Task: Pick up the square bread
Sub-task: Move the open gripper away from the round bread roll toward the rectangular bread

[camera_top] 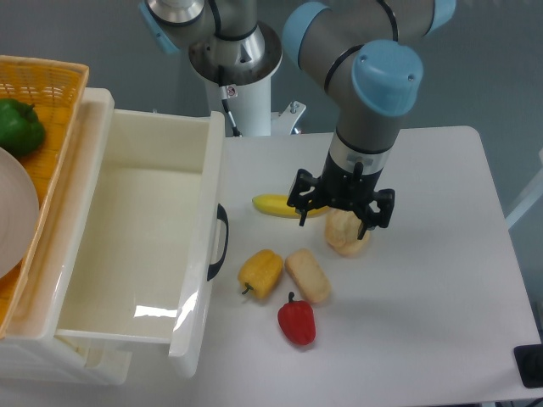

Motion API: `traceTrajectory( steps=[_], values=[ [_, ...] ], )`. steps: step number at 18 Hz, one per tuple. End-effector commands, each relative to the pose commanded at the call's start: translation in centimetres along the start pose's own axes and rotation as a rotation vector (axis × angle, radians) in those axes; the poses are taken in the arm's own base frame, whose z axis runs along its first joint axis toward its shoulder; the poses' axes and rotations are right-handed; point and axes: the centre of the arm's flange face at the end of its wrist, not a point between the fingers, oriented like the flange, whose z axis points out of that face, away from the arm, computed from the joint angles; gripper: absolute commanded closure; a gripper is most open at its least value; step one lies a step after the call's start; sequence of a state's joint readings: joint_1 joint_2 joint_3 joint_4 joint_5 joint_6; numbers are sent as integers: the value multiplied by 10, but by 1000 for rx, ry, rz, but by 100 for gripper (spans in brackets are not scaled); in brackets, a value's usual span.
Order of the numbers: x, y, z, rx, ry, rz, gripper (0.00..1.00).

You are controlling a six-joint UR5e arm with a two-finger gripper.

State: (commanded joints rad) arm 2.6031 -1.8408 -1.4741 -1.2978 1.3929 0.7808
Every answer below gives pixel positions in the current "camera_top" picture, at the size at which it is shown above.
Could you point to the black drawer handle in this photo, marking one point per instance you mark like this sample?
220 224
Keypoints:
222 241

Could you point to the beige round plate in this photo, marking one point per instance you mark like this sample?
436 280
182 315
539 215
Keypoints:
19 212

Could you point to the red bell pepper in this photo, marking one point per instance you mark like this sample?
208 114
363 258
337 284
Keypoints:
297 322

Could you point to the black device at edge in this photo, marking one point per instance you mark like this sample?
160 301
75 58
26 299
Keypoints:
529 362

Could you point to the orange woven basket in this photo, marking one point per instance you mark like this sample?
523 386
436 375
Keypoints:
56 89

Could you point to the white drawer cabinet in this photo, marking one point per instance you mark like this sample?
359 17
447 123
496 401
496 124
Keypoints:
31 349

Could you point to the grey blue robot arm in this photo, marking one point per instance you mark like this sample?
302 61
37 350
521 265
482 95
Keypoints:
360 58

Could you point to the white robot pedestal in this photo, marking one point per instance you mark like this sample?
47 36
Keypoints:
237 76

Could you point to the square bread loaf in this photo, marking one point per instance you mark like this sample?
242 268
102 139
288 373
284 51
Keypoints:
308 276

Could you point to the green bell pepper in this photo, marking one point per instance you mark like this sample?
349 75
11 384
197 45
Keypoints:
22 132

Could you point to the yellow banana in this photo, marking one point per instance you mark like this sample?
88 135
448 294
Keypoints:
274 205

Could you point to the yellow bell pepper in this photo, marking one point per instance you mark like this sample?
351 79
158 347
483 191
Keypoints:
260 273

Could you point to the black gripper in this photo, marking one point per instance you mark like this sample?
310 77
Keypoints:
342 189

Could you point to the round bread roll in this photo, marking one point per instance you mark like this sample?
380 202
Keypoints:
341 233

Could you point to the white plastic drawer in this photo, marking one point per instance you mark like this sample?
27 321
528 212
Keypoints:
140 275

